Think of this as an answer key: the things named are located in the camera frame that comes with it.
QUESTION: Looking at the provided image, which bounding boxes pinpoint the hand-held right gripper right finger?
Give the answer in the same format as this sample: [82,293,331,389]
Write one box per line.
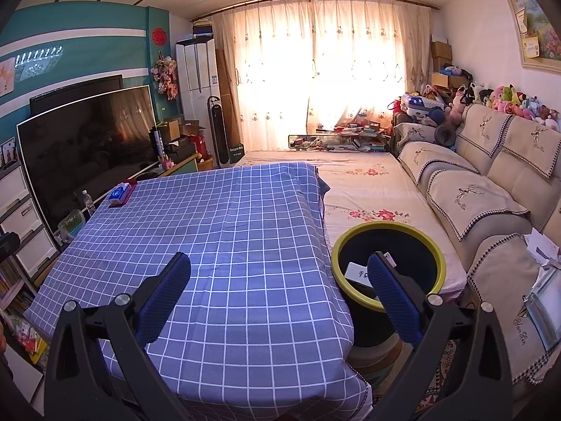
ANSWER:
[367,252,513,421]

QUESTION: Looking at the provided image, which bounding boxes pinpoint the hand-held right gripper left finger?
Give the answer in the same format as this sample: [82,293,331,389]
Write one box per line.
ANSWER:
[44,252,194,421]

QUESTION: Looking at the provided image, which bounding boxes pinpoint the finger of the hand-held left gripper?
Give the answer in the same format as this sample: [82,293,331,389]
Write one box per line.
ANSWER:
[0,232,21,264]

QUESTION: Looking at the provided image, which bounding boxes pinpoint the white printed packet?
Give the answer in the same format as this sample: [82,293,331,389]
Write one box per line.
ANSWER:
[344,262,373,292]

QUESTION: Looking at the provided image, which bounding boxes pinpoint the yellow rimmed black trash bin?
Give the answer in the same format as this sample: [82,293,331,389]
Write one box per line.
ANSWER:
[331,221,448,352]

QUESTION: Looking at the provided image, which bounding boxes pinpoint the white drawer unit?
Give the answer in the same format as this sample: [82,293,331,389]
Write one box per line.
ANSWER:
[0,160,60,279]

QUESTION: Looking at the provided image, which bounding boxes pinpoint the row of books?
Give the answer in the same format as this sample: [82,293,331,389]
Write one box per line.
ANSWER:
[0,259,49,365]

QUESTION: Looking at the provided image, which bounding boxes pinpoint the clear plastic container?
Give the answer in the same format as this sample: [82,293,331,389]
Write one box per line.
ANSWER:
[57,209,86,243]

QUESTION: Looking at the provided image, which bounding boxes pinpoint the blue checked tablecloth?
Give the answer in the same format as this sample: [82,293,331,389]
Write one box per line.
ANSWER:
[24,162,373,421]

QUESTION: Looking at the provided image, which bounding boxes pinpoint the blue tissue packet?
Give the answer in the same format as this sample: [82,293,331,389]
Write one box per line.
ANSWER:
[107,184,134,207]

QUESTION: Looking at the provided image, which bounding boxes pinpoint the floral printed bed sheet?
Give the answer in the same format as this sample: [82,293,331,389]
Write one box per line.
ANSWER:
[228,149,467,294]

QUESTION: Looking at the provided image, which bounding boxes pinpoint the large curved black television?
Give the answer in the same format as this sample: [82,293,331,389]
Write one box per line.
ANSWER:
[16,84,161,234]

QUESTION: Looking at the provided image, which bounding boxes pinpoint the black cylinder tube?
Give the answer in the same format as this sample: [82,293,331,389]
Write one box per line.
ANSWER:
[150,127,165,161]

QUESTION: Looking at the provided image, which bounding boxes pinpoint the loose white papers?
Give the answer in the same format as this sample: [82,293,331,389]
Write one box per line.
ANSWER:
[523,228,561,268]

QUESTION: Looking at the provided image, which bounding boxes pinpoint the black flat television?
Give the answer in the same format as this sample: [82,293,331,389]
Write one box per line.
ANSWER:
[29,74,124,115]

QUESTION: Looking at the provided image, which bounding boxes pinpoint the open cardboard boxes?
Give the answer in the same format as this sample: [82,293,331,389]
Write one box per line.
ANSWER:
[163,116,202,145]

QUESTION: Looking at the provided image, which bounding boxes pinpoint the beige sofa with embroidered covers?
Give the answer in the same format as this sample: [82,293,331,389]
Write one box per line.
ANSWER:
[392,103,561,400]

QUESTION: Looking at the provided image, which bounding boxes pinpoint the black tower fan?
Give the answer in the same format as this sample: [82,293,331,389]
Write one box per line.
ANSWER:
[207,95,229,169]

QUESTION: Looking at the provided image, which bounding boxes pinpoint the dark grey round cushion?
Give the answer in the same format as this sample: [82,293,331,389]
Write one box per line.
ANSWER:
[434,123,457,145]

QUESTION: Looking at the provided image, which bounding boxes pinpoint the cluttered glass coffee table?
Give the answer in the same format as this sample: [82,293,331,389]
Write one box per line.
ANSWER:
[288,125,392,152]

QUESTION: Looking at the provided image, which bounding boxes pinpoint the star printed blue white bag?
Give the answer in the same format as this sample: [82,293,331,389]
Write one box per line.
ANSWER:
[401,93,445,119]

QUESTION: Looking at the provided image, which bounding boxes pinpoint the hanging artificial flower bunch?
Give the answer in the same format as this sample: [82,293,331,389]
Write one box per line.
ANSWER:
[150,55,178,99]

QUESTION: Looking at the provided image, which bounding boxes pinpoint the white standing air conditioner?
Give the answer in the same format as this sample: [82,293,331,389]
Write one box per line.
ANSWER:
[175,37,222,150]

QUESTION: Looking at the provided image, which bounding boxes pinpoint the row of plush toys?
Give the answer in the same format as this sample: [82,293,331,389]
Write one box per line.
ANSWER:
[447,81,561,132]

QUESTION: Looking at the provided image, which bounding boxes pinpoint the stacked brown cardboard boxes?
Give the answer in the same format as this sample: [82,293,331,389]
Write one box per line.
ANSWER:
[431,41,454,75]

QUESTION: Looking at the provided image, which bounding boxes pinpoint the sheer embroidered curtain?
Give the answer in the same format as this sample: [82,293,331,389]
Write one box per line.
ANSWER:
[210,0,434,152]

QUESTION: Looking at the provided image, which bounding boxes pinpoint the small photo frame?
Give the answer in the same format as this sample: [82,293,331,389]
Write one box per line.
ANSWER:
[0,137,17,167]

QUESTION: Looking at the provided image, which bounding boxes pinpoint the pale wall poster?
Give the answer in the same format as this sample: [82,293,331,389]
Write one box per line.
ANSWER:
[0,56,16,97]

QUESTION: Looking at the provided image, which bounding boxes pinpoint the framed floral wall picture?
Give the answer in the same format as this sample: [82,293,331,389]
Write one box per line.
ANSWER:
[504,0,561,73]

